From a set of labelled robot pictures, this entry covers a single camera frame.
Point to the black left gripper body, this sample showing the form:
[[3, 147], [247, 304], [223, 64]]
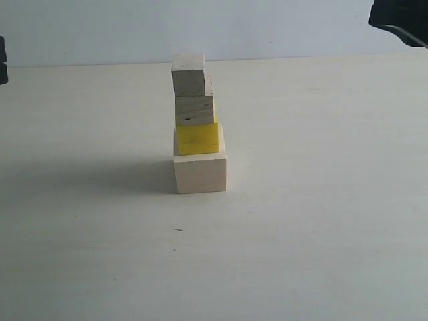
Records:
[[4, 78]]

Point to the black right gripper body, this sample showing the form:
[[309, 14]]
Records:
[[406, 19]]

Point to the small pale wooden cube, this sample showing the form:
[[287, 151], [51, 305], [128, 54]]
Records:
[[188, 74]]

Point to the medium layered plywood cube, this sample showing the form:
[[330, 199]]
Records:
[[194, 108]]

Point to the yellow cube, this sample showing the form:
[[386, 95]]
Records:
[[198, 131]]

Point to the large pale wooden cube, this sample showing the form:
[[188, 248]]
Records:
[[201, 173]]

